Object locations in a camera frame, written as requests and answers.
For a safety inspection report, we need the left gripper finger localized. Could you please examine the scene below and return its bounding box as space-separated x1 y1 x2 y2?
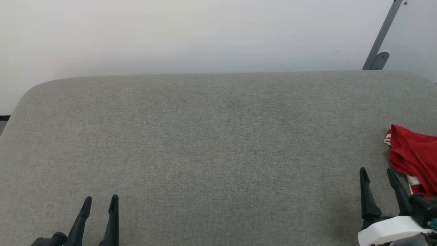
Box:
99 194 119 246
68 196 93 246

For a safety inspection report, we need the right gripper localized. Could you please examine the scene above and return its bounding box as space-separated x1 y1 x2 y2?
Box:
359 167 415 230

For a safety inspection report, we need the red and white jersey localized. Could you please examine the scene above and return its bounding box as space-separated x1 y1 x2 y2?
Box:
384 124 437 199

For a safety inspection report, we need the grey slanted metal bar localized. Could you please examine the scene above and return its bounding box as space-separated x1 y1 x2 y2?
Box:
362 0 404 70

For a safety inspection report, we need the grey metal bracket plate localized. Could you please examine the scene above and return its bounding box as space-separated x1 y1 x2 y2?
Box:
372 51 390 70

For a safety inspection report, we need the grey metal frame bar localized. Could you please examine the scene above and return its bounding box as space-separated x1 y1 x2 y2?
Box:
381 0 437 83

